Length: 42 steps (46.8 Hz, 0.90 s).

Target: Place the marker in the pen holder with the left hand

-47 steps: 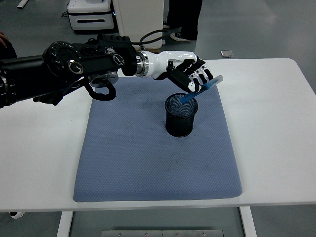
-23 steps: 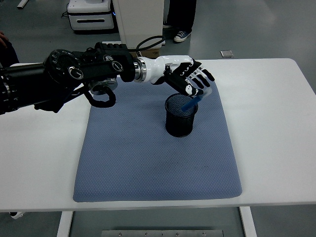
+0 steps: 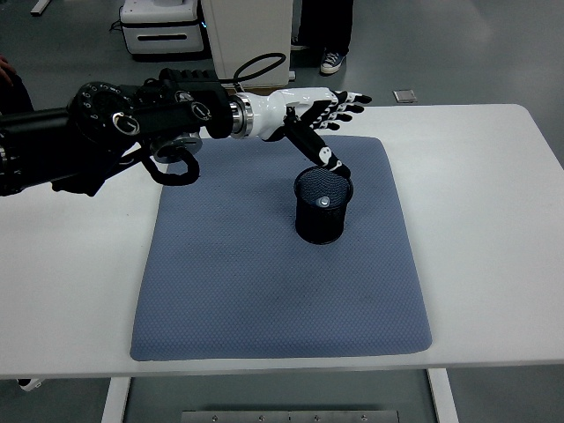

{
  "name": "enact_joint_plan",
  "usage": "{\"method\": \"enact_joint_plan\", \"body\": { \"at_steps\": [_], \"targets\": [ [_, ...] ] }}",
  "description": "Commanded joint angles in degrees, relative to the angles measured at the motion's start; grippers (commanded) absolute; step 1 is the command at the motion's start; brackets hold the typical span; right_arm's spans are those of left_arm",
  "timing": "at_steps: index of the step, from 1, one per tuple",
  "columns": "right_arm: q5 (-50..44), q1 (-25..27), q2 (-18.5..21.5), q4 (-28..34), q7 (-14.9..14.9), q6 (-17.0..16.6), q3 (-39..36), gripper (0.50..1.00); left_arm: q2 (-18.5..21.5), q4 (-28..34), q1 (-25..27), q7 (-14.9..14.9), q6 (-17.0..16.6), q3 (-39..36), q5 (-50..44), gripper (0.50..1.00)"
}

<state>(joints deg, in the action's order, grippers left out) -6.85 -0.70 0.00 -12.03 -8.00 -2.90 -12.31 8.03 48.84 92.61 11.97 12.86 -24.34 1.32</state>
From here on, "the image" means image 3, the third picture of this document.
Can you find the white wheeled cabinet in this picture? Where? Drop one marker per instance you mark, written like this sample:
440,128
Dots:
163,35

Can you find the white furniture foot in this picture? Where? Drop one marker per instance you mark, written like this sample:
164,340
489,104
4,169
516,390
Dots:
40,5

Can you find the person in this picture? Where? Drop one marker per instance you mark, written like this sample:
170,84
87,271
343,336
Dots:
20,97
326,22

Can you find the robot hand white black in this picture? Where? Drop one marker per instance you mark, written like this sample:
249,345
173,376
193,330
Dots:
273,110

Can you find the person's hand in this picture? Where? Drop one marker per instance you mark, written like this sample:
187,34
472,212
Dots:
5,70

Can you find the metal floor socket plate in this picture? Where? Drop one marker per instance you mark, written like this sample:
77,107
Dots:
404,96

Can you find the blue-grey textured mat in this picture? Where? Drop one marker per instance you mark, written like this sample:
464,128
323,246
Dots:
264,299

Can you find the blue marker pen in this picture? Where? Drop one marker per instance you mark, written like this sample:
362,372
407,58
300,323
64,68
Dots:
323,202

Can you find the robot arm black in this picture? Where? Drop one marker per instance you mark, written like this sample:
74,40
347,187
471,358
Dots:
88,123

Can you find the black mesh pen holder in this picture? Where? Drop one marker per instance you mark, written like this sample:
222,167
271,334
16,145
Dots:
321,224

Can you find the white table leg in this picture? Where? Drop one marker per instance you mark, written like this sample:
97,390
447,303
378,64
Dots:
443,396
114,401

